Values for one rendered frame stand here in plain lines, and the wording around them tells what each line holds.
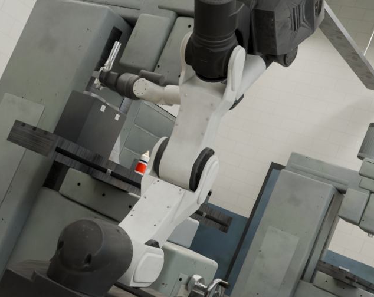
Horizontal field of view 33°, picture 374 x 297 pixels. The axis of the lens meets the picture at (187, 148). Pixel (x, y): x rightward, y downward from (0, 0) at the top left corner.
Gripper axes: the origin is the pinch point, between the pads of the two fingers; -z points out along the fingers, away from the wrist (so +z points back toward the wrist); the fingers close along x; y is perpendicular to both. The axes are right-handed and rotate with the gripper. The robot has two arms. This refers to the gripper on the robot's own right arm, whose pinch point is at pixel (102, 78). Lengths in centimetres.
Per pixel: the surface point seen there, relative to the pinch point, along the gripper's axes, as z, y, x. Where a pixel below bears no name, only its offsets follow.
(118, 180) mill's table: 14.7, 32.8, -14.1
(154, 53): -5.9, -22.5, -29.6
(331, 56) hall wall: -226, -285, -712
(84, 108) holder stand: 3.1, 13.7, 6.1
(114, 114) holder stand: 5.4, 10.7, -7.8
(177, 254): 46, 49, -22
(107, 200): 6.6, 41.8, -23.0
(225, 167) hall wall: -332, -65, -721
